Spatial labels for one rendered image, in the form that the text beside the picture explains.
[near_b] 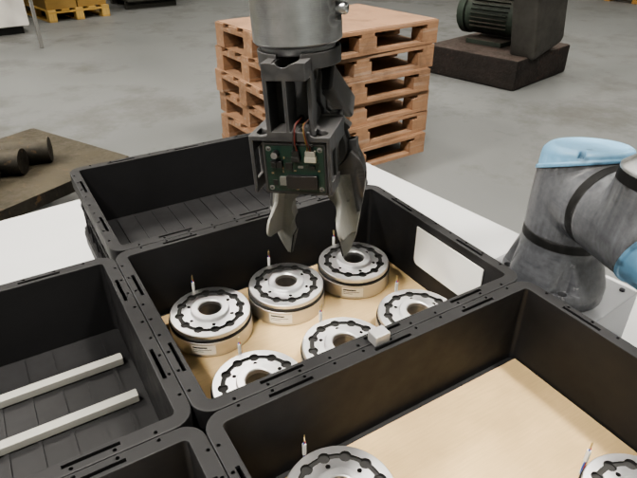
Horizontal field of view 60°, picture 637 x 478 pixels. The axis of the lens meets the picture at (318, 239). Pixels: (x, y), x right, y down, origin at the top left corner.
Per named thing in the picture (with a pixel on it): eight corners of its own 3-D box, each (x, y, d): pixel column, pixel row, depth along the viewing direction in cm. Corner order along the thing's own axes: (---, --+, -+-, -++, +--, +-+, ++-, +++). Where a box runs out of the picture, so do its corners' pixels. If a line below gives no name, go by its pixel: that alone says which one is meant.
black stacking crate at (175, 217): (284, 182, 114) (282, 129, 108) (368, 247, 92) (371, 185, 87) (84, 232, 97) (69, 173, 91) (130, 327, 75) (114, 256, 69)
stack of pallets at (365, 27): (354, 118, 394) (358, 2, 355) (428, 150, 342) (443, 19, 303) (218, 150, 341) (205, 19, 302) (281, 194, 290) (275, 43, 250)
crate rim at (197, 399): (372, 195, 87) (373, 182, 86) (520, 293, 66) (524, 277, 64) (116, 269, 70) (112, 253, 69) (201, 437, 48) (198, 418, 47)
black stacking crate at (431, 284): (369, 248, 92) (373, 186, 86) (504, 354, 71) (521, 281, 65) (130, 328, 75) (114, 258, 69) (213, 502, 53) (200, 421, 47)
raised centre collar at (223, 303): (220, 294, 73) (219, 290, 73) (236, 314, 69) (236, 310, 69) (184, 307, 71) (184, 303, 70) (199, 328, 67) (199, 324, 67)
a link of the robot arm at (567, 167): (575, 206, 87) (600, 122, 80) (636, 249, 76) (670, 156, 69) (507, 211, 85) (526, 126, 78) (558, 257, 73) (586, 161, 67)
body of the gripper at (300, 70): (252, 198, 49) (234, 60, 43) (281, 162, 56) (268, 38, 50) (336, 203, 47) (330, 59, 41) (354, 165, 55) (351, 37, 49)
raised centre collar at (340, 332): (350, 325, 67) (350, 321, 67) (374, 349, 64) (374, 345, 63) (316, 340, 65) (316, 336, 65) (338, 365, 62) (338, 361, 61)
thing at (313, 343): (355, 310, 71) (355, 306, 70) (406, 358, 63) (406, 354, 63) (286, 338, 66) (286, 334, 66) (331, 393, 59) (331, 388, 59)
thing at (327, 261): (362, 238, 86) (362, 235, 86) (402, 269, 79) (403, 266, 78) (305, 256, 82) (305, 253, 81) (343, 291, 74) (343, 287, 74)
